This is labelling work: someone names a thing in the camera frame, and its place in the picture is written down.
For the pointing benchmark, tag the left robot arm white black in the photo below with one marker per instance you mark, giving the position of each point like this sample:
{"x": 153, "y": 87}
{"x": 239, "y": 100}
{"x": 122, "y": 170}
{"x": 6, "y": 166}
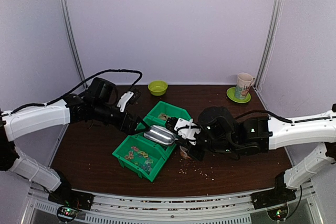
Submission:
{"x": 68, "y": 110}

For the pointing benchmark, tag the metal scoop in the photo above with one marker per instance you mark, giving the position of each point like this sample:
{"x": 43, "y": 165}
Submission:
{"x": 160, "y": 135}

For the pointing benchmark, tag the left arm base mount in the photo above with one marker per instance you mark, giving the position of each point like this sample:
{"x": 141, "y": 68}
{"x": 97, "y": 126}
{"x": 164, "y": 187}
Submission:
{"x": 71, "y": 207}

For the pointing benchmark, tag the green three-compartment candy bin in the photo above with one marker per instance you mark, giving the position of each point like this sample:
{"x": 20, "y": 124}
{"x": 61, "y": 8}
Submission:
{"x": 158, "y": 152}

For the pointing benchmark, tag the patterned ceramic mug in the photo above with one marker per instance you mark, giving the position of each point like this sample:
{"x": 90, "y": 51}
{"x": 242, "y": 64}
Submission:
{"x": 244, "y": 82}

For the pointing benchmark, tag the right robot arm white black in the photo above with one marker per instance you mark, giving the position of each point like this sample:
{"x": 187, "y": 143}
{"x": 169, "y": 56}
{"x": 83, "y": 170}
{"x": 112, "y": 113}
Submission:
{"x": 318, "y": 129}

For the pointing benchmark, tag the orange candies pile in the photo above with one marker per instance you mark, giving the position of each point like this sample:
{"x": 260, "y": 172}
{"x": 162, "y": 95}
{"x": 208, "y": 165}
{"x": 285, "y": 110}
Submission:
{"x": 140, "y": 159}

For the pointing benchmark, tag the clear plastic jar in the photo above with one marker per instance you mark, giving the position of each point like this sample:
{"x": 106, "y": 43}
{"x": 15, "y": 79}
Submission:
{"x": 184, "y": 154}

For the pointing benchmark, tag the left aluminium frame post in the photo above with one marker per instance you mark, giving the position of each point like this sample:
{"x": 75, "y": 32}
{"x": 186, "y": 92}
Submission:
{"x": 71, "y": 39}

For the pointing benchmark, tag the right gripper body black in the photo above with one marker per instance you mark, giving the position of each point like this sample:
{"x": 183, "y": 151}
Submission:
{"x": 222, "y": 146}

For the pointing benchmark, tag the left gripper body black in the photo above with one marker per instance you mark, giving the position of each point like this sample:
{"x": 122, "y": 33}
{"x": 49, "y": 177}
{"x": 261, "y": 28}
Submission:
{"x": 100, "y": 114}

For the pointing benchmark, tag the right aluminium frame post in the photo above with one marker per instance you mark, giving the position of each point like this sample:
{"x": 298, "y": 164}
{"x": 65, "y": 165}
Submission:
{"x": 269, "y": 44}

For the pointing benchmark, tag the aluminium frame post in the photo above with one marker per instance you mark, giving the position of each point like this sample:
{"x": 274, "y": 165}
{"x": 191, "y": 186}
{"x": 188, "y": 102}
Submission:
{"x": 269, "y": 44}
{"x": 71, "y": 39}

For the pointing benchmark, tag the green saucer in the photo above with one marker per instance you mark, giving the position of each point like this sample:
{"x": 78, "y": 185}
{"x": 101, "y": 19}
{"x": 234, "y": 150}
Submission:
{"x": 236, "y": 96}

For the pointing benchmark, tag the small green bowl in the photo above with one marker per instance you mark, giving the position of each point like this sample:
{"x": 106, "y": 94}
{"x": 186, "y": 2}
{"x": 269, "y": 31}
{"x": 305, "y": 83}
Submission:
{"x": 158, "y": 88}

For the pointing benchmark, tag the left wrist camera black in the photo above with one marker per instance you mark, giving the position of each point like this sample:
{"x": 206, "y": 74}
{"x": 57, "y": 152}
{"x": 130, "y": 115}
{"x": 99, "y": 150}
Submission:
{"x": 104, "y": 92}

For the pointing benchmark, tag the green wrapped candies pile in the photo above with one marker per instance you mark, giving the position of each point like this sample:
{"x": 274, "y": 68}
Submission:
{"x": 163, "y": 117}

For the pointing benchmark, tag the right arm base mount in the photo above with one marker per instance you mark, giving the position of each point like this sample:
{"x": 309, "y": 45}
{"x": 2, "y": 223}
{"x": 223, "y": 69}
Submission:
{"x": 275, "y": 201}

